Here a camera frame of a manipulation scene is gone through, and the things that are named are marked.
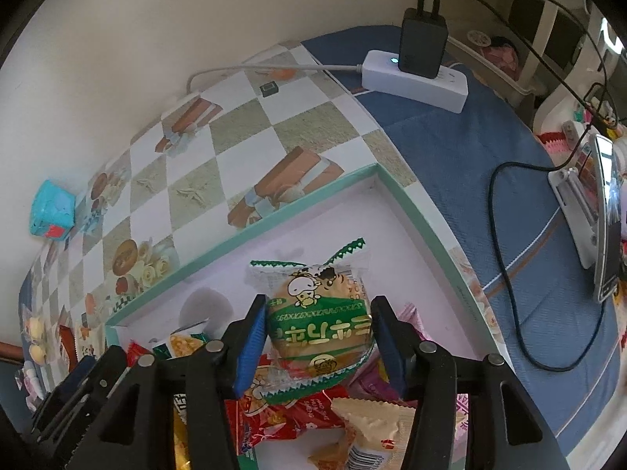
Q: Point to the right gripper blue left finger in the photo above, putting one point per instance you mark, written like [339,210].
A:
[250,340]

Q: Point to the orange barcode snack packet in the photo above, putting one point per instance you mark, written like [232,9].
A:
[187,338]

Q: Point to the small red candy packet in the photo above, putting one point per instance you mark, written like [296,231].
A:
[134,352]

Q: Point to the black power adapter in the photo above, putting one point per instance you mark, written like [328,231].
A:
[423,38]

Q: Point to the white power strip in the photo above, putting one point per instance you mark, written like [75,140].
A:
[380,71]

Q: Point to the green white bun packet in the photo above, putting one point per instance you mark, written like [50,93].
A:
[318,320]

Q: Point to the green snack packet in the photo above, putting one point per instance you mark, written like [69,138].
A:
[161,351]

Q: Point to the checkered patterned tablecloth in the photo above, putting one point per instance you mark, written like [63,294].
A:
[290,122]

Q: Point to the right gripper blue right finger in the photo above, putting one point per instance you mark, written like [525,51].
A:
[391,343]

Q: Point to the teal toy box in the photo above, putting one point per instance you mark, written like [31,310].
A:
[52,212]

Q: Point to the dark red biscuit packet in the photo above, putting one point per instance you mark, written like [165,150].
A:
[67,347]

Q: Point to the beige zigzag snack packet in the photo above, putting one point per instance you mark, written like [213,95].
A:
[375,436]

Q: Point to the teal rimmed white box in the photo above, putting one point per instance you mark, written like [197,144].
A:
[320,261]

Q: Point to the red cartoon snack packet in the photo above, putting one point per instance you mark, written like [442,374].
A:
[252,420]

